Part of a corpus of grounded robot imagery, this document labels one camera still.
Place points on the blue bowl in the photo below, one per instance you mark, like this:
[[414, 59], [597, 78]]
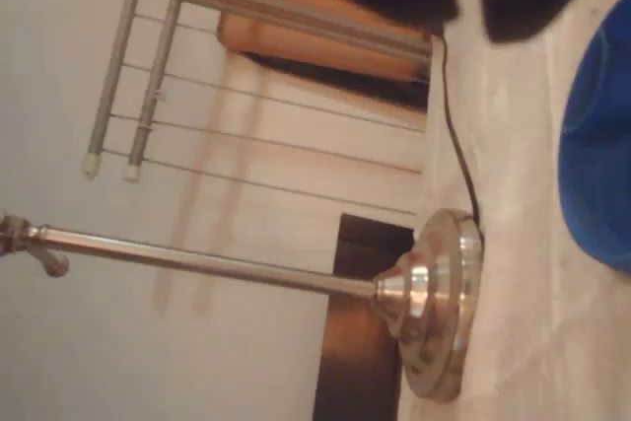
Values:
[[601, 135]]

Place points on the orange wooden furniture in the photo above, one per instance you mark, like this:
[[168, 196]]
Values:
[[266, 36]]

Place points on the dark brown furniture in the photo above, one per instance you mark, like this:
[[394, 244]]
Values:
[[355, 342]]

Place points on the white wrinkled cloth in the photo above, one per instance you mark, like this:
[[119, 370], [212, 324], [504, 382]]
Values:
[[522, 194]]

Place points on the silver metal lamp stand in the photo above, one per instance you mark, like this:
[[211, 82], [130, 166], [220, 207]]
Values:
[[429, 288]]

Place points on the grey metal drying rack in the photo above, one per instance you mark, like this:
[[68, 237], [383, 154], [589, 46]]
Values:
[[296, 12]]

